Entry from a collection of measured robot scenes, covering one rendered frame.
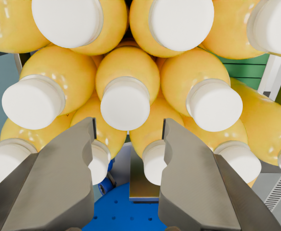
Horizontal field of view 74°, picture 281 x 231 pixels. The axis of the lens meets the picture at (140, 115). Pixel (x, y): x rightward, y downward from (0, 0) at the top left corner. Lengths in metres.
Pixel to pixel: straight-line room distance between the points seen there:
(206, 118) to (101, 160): 0.10
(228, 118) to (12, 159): 0.19
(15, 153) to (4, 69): 1.35
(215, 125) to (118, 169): 0.31
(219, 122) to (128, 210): 0.25
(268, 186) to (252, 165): 2.09
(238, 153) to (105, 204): 0.26
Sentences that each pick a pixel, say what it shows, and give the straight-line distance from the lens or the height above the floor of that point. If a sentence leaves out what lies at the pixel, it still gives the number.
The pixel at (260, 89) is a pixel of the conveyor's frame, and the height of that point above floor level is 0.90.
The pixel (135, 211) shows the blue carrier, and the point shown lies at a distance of 0.37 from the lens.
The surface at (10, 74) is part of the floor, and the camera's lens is 1.53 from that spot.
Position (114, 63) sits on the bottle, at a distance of 0.18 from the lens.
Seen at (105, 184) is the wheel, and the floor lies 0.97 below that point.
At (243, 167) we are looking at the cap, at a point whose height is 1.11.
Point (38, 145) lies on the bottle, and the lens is 0.22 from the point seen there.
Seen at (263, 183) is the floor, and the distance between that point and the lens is 2.24.
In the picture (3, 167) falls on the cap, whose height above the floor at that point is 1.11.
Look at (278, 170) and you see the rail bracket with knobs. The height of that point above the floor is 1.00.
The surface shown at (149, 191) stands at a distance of 0.31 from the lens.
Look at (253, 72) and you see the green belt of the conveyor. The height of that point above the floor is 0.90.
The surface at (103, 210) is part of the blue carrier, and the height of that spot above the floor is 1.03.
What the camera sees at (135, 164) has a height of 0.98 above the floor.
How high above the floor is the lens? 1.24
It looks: 62 degrees down
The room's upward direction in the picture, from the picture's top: 177 degrees clockwise
